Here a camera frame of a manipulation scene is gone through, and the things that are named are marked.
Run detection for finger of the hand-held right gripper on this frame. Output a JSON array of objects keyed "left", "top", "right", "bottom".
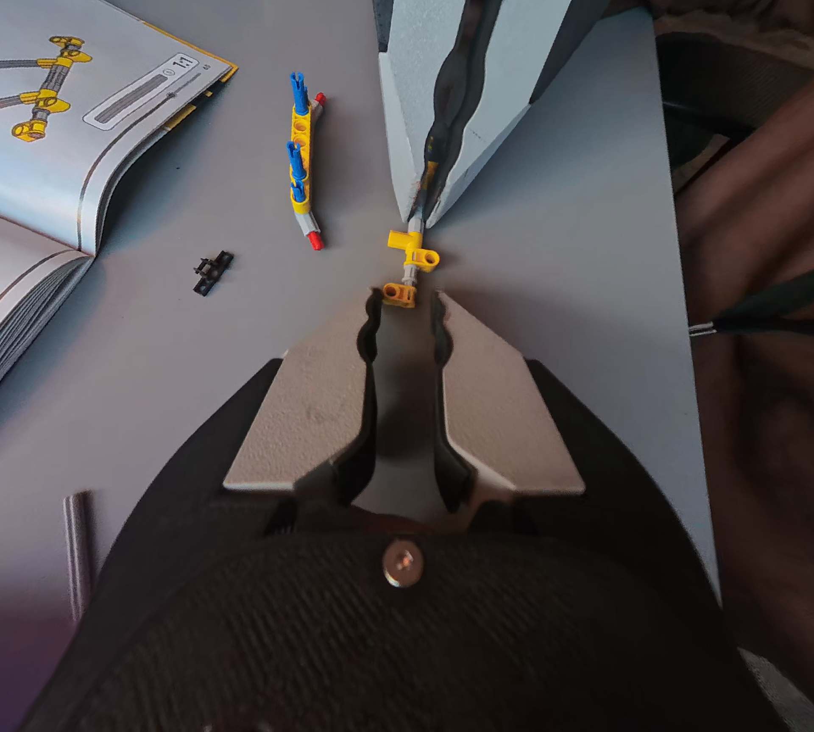
[
  {"left": 421, "top": 0, "right": 585, "bottom": 230},
  {"left": 379, "top": 0, "right": 477, "bottom": 224}
]

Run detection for dark grey lego axle rod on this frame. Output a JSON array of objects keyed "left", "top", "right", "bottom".
[{"left": 63, "top": 490, "right": 94, "bottom": 622}]

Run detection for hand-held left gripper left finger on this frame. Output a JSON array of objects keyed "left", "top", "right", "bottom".
[{"left": 223, "top": 289, "right": 384, "bottom": 507}]

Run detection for lego instruction booklet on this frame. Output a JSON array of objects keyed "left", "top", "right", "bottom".
[{"left": 0, "top": 0, "right": 240, "bottom": 380}]

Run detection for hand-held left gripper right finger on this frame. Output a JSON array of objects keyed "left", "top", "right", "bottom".
[{"left": 432, "top": 291, "right": 586, "bottom": 515}]

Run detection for black office chair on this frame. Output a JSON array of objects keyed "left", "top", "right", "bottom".
[{"left": 655, "top": 33, "right": 814, "bottom": 176}]

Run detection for grey axle with yellow connectors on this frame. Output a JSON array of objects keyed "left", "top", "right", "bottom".
[{"left": 382, "top": 160, "right": 441, "bottom": 309}]

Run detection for small black lego piece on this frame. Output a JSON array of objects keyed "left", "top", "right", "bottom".
[{"left": 192, "top": 250, "right": 235, "bottom": 297}]

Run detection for yellow beam with blue pins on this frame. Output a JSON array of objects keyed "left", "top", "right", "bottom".
[{"left": 285, "top": 72, "right": 329, "bottom": 252}]

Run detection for person's brown trouser legs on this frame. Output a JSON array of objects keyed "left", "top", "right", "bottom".
[{"left": 674, "top": 80, "right": 814, "bottom": 704}]

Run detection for dark strap with metal tip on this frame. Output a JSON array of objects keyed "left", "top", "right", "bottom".
[{"left": 689, "top": 279, "right": 814, "bottom": 340}]

